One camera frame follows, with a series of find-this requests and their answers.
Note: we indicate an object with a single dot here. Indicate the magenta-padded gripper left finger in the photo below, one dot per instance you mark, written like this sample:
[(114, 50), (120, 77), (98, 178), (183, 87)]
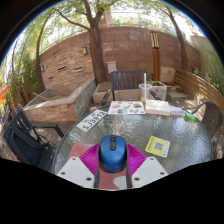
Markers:
[(75, 170)]

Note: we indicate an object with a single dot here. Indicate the black wall lamp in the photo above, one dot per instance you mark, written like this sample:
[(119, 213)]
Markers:
[(42, 68), (85, 50)]

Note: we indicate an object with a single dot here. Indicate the blue computer mouse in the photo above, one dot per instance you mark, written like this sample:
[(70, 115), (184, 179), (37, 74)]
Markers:
[(113, 155)]

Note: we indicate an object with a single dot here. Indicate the white number plate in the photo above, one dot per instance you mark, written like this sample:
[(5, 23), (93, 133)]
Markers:
[(91, 120)]

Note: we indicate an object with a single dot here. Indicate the small white blue pack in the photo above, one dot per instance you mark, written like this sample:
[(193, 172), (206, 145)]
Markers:
[(177, 111)]

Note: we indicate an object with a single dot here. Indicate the dark wooden slat chair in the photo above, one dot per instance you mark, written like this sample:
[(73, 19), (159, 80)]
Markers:
[(126, 80)]

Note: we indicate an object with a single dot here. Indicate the thick forked tree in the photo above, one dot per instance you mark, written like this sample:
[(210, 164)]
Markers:
[(97, 56)]

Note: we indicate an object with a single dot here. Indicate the slim straight tree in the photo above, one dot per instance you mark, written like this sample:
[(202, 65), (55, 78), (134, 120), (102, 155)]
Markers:
[(182, 50)]

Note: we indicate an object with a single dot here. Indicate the clear plastic cup with straw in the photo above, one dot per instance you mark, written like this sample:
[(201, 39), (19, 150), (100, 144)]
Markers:
[(144, 91)]

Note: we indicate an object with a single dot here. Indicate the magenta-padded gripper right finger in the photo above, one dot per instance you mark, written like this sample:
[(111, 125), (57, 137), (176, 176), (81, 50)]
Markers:
[(150, 170)]

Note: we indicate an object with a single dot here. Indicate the grey wall box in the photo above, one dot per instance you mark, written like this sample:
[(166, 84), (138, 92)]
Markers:
[(111, 66)]

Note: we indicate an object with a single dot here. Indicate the grey wicker chair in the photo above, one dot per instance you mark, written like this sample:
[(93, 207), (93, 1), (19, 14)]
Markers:
[(211, 120)]

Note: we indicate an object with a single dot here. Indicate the white flat box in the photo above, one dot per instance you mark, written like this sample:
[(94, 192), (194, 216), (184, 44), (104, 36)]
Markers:
[(157, 107)]

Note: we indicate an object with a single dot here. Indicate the green wipes packet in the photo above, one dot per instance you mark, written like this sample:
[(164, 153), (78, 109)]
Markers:
[(190, 116)]

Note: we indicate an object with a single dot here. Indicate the floral print mouse pad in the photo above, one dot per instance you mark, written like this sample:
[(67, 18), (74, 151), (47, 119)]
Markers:
[(77, 149)]

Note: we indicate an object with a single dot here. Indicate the white stone planter box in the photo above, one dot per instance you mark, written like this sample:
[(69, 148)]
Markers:
[(160, 91)]

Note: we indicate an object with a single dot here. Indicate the wooden garden lamp post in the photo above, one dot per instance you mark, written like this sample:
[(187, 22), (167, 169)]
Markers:
[(155, 63)]

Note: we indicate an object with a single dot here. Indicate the beige stone trough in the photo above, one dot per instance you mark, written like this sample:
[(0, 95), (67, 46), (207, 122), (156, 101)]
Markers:
[(101, 93)]

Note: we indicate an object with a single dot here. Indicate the colourful printed sheet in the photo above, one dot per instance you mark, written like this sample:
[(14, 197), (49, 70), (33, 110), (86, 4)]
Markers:
[(126, 107)]

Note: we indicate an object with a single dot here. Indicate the thin curved tree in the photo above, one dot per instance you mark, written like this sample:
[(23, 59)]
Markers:
[(39, 66)]

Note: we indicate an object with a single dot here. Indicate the beige stone slab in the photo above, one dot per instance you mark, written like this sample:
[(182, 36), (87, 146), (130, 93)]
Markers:
[(167, 75)]

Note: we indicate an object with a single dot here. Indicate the yellow code card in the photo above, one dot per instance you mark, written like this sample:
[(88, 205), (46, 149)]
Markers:
[(157, 146)]

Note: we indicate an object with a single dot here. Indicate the raised stone garden bed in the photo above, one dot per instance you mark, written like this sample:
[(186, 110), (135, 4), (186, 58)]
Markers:
[(53, 108)]

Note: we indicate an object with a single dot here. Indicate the black metal chair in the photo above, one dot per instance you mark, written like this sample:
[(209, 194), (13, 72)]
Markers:
[(25, 140)]

